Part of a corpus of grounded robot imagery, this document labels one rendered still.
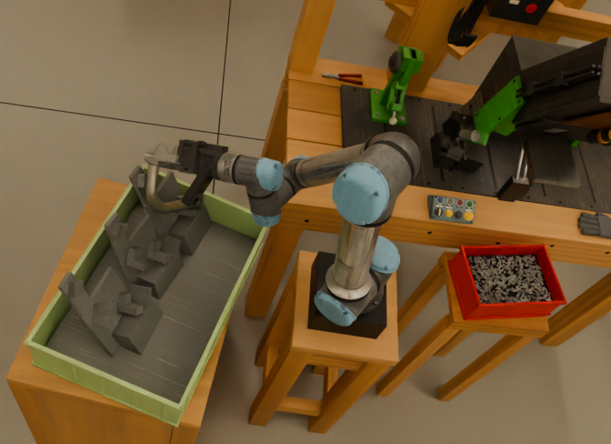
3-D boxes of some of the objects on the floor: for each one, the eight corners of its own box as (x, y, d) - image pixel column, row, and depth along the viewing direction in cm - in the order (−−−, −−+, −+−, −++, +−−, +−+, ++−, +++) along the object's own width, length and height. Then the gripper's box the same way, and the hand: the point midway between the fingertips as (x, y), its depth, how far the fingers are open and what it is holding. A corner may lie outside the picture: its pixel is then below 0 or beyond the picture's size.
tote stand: (180, 484, 236) (200, 426, 172) (38, 450, 232) (5, 378, 167) (225, 317, 275) (255, 219, 210) (104, 286, 270) (98, 176, 206)
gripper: (237, 147, 166) (167, 136, 174) (214, 145, 155) (140, 133, 162) (233, 180, 167) (164, 167, 175) (208, 180, 156) (135, 166, 163)
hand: (155, 162), depth 168 cm, fingers open, 5 cm apart
